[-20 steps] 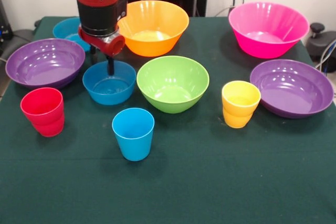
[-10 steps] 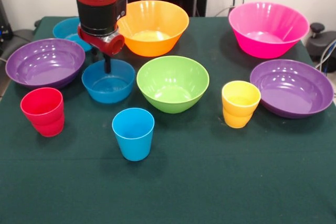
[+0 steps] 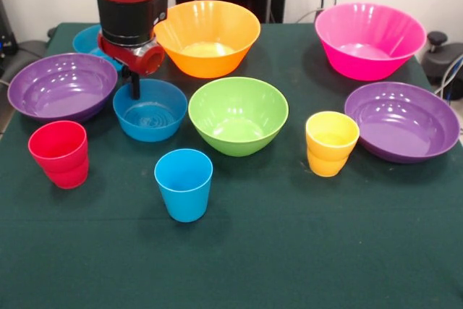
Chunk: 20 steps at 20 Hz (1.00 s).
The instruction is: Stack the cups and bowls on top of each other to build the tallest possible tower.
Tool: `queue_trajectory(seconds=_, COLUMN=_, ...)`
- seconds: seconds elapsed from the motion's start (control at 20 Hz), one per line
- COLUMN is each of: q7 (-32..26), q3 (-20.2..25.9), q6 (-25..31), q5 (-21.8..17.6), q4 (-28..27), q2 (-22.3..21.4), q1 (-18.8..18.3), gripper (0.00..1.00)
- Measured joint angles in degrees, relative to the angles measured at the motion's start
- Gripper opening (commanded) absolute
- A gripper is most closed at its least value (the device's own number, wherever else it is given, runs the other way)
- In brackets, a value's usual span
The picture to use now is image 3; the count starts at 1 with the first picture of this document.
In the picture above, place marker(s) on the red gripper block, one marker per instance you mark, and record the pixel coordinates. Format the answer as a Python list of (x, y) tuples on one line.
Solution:
[(144, 63)]

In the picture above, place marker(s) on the small blue plastic bowl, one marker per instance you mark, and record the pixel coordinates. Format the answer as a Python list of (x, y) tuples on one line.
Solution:
[(152, 128), (83, 39)]

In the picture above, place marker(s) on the orange plastic bowl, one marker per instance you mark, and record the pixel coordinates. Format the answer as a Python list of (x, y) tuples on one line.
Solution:
[(213, 30)]

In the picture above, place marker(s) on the green plastic bowl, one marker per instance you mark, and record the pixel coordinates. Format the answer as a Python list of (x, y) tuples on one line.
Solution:
[(237, 139)]

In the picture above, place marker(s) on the blue plastic cup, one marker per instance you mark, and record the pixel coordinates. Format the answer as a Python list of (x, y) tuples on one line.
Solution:
[(186, 204)]

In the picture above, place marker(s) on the pink plastic bowl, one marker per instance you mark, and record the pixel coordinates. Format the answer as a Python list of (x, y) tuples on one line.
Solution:
[(367, 63)]

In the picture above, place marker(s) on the purple plastic bowl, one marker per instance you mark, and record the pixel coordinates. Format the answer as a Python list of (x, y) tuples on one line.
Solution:
[(61, 95), (401, 131)]

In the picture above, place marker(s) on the small black table clamp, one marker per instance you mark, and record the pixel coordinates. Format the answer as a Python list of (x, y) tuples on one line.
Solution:
[(52, 31)]

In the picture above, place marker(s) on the grey rounded base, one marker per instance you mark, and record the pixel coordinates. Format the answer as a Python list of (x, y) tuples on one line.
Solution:
[(30, 52)]

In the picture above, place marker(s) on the red plastic cup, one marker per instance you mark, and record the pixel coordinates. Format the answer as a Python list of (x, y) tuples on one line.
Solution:
[(63, 168)]

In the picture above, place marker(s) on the black equipment box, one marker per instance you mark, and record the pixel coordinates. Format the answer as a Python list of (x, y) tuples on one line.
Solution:
[(6, 41)]

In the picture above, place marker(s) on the dark green tablecloth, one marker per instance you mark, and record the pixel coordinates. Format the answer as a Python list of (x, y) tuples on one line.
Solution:
[(231, 251)]

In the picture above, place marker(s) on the yellow plastic cup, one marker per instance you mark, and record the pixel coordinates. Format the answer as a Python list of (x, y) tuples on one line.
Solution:
[(327, 160)]

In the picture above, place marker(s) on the black clamp with knob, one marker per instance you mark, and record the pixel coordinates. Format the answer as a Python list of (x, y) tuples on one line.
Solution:
[(443, 57)]

